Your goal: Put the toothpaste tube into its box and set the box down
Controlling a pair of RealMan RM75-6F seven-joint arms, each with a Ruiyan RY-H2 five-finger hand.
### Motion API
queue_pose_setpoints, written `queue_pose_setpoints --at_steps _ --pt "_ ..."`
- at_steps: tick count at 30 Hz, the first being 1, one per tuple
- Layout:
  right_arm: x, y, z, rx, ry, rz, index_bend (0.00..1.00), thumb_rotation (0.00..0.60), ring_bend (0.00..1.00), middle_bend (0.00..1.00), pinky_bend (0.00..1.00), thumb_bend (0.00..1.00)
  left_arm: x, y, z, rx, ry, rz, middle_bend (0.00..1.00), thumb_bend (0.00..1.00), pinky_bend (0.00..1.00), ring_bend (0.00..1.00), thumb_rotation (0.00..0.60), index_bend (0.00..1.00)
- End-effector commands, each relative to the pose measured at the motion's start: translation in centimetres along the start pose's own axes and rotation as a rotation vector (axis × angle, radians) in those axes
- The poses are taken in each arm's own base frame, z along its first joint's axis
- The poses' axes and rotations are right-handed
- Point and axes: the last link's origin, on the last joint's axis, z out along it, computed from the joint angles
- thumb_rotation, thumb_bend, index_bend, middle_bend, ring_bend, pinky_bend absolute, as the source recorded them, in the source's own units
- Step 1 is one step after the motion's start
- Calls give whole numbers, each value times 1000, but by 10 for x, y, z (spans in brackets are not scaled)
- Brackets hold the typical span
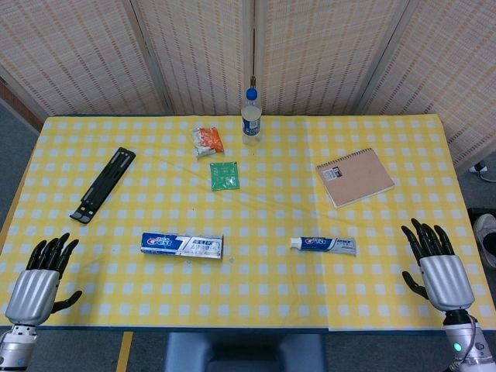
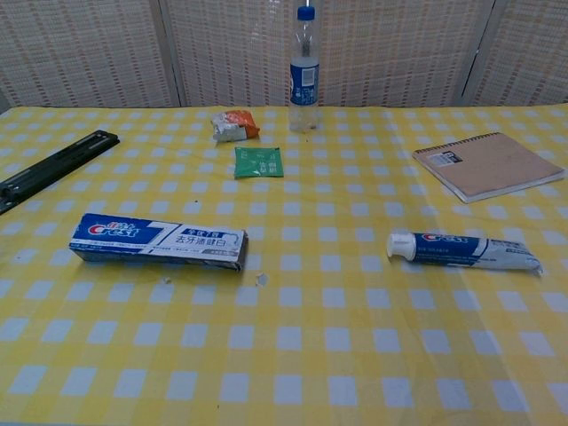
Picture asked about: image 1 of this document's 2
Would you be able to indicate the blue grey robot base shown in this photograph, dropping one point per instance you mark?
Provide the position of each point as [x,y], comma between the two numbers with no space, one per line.
[244,352]

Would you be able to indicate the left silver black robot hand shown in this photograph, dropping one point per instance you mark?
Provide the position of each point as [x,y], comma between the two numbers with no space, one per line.
[33,290]

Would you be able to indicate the blue white toothpaste box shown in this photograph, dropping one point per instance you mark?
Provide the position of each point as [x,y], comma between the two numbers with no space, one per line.
[182,246]

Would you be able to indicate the orange white snack packet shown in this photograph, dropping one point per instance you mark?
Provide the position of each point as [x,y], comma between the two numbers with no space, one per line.
[209,141]

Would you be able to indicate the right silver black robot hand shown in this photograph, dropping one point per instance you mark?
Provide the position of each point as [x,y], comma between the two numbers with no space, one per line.
[445,279]

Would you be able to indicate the clear bottle with blue cap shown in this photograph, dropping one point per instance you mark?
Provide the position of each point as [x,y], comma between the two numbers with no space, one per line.
[251,126]

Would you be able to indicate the green foil packet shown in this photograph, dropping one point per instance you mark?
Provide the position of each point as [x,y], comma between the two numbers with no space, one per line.
[224,176]

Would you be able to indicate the blue white toothpaste tube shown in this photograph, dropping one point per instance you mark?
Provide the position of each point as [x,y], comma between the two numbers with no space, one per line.
[323,244]

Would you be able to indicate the black folding stand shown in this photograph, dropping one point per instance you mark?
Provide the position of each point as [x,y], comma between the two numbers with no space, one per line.
[104,182]

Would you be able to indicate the large white shoe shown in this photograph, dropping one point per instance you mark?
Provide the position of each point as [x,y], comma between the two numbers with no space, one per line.
[486,240]

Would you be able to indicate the beige woven screen panel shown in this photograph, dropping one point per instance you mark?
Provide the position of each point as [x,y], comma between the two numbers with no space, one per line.
[197,58]
[449,77]
[77,58]
[321,58]

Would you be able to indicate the brown spiral notebook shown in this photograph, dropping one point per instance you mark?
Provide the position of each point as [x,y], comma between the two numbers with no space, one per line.
[356,178]

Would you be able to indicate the yellow white checkered tablecloth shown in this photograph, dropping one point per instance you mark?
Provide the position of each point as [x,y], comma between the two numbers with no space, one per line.
[271,294]

